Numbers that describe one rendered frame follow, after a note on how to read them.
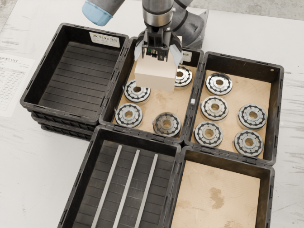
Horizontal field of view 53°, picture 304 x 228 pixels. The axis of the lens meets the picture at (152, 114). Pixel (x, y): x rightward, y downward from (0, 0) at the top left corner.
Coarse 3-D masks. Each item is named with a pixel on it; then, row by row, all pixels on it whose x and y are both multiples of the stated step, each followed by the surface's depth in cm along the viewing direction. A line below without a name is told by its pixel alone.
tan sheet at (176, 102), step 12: (132, 72) 126; (192, 72) 125; (192, 84) 123; (156, 96) 120; (168, 96) 120; (180, 96) 120; (144, 108) 118; (156, 108) 118; (168, 108) 118; (180, 108) 118; (144, 120) 116; (180, 120) 115; (180, 132) 113
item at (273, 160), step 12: (204, 60) 115; (240, 60) 115; (252, 60) 115; (192, 108) 106; (276, 108) 106; (192, 120) 104; (276, 120) 104; (276, 132) 102; (192, 144) 100; (276, 144) 100; (240, 156) 98
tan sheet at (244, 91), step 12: (204, 84) 122; (240, 84) 122; (252, 84) 122; (264, 84) 122; (204, 96) 120; (228, 96) 120; (240, 96) 120; (252, 96) 119; (264, 96) 119; (228, 108) 117; (240, 108) 117; (264, 108) 117; (204, 120) 115; (228, 120) 115; (192, 132) 113; (228, 132) 113; (264, 132) 113; (228, 144) 111
